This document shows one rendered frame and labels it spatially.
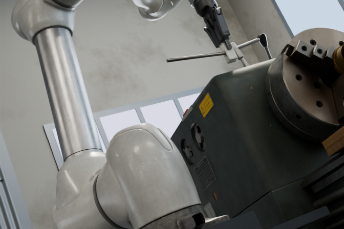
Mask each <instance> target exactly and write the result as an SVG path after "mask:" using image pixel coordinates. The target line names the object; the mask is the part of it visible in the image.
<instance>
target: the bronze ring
mask: <svg viewBox="0 0 344 229"><path fill-rule="evenodd" d="M333 61H334V67H335V69H336V71H337V72H338V73H339V74H341V75H342V74H344V44H343V45H342V46H340V47H338V48H337V49H336V50H335V52H334V54H333Z"/></svg>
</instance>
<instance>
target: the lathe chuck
mask: <svg viewBox="0 0 344 229"><path fill-rule="evenodd" d="M300 40H301V41H303V42H305V43H307V44H309V45H310V46H312V47H315V46H316V45H317V44H319V45H320V46H322V47H324V48H326V49H328V47H329V46H333V47H335V48H338V47H340V46H342V45H343V44H344V32H342V31H339V30H336V29H331V28H324V27H318V28H310V29H306V30H303V31H301V32H299V33H298V34H296V35H295V36H294V37H293V38H292V39H291V40H290V41H289V42H288V43H287V45H286V46H285V47H284V48H283V50H282V51H281V52H280V53H279V54H278V56H277V57H276V59H275V60H274V62H273V65H272V67H271V71H270V88H271V92H272V96H273V98H274V101H275V103H276V105H277V106H278V108H279V110H280V111H281V112H282V114H283V115H284V116H285V117H286V118H287V120H289V121H290V122H291V123H292V124H293V125H294V126H296V127H297V128H298V129H300V130H302V131H303V132H305V133H308V134H310V135H313V136H316V137H319V138H324V139H327V138H328V137H330V136H331V135H332V134H334V133H335V132H336V131H338V130H339V129H340V128H338V127H339V122H338V117H337V113H336V108H335V103H334V99H333V94H332V90H331V88H329V87H327V86H326V85H325V84H324V83H323V82H322V80H321V78H320V75H319V73H318V72H316V71H315V70H313V69H311V68H309V67H307V66H305V65H303V64H301V63H300V62H298V61H296V60H294V59H292V58H290V57H288V56H286V55H285V54H284V52H285V50H286V48H287V47H288V46H289V45H290V46H292V47H295V46H296V44H297V43H298V42H299V41H300ZM321 76H323V77H325V78H327V79H328V80H329V81H330V82H331V83H333V82H334V81H335V80H336V79H337V78H338V77H339V75H338V74H337V73H336V71H335V70H334V65H332V66H331V67H330V68H329V69H328V70H327V71H326V72H325V73H324V74H321ZM294 112H297V113H299V114H300V115H302V116H303V118H304V120H303V121H298V120H297V119H296V118H295V117H294V115H293V114H294Z"/></svg>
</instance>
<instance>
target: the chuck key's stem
mask: <svg viewBox="0 0 344 229"><path fill-rule="evenodd" d="M231 45H232V47H233V49H234V51H235V53H236V55H237V57H238V60H240V61H241V63H242V64H243V67H246V66H249V63H247V62H246V60H245V59H244V55H243V54H242V53H241V51H240V50H239V48H238V47H237V46H236V44H235V43H234V42H232V43H231Z"/></svg>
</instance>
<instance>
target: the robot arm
mask: <svg viewBox="0 0 344 229"><path fill-rule="evenodd" d="M82 1H83V0H16V2H15V5H14V7H13V11H12V16H11V22H12V26H13V28H14V30H15V32H16V33H17V34H18V35H19V36H20V37H21V38H23V39H25V40H27V41H30V42H31V43H32V44H33V45H35V46H36V50H37V54H38V58H39V63H40V67H41V71H42V75H43V78H44V82H45V87H46V91H47V95H48V99H49V103H50V107H51V112H52V116H53V120H54V124H55V128H56V132H57V137H58V141H59V145H60V149H61V153H62V158H63V162H64V163H63V165H62V166H61V168H60V169H59V171H58V173H57V176H56V179H57V186H56V201H55V206H54V208H53V213H52V225H53V229H205V228H208V227H211V226H213V225H216V224H219V223H221V222H224V221H226V220H229V219H230V218H229V216H228V215H223V216H219V217H213V218H209V217H208V215H207V213H206V212H205V210H204V208H203V206H202V204H201V201H200V199H199V196H198V192H197V189H196V186H195V183H194V181H193V179H192V176H191V174H190V171H189V169H188V167H187V165H186V163H185V161H184V159H183V157H182V155H181V153H180V151H179V150H178V148H177V147H176V145H175V144H174V143H173V141H172V140H171V139H170V138H169V137H168V136H167V135H166V134H165V133H164V132H163V131H162V130H161V129H160V128H157V127H155V126H154V125H152V124H150V123H141V124H136V125H133V126H130V127H127V128H124V129H122V130H120V131H118V132H117V133H116V134H115V135H114V136H113V138H112V139H111V140H110V142H109V144H108V147H107V149H106V153H104V152H103V148H102V145H101V141H100V138H99V134H98V130H97V127H96V123H95V119H94V116H93V112H92V109H91V105H90V101H89V98H88V94H87V90H86V87H85V84H84V80H83V76H82V73H81V69H80V66H79V62H78V58H77V55H76V51H75V47H74V44H73V40H72V36H73V34H74V25H75V14H76V10H75V8H76V7H77V6H78V5H79V4H80V3H81V2H82ZM131 1H132V2H133V3H134V4H135V5H136V6H138V10H139V13H140V15H141V16H142V17H143V18H144V19H146V20H149V21H154V20H158V19H161V18H163V17H164V16H165V15H167V14H168V13H169V12H170V11H172V10H173V9H174V8H175V7H176V6H177V5H178V4H179V3H180V2H181V0H131ZM188 1H189V3H190V5H191V6H192V7H194V8H195V10H196V13H197V14H198V15H199V16H200V17H203V19H204V22H205V23H206V27H204V31H205V32H206V33H207V34H208V36H209V38H210V39H211V41H212V42H213V44H214V46H215V47H216V48H220V49H221V51H222V52H223V51H225V53H226V55H224V57H225V59H226V61H227V63H228V64H229V63H232V62H235V61H236V59H237V58H238V57H237V55H236V53H235V51H234V49H233V47H232V45H231V43H230V41H229V35H230V32H229V29H228V26H227V24H226V21H225V19H224V16H223V13H222V8H221V7H219V8H218V4H217V2H216V0H188Z"/></svg>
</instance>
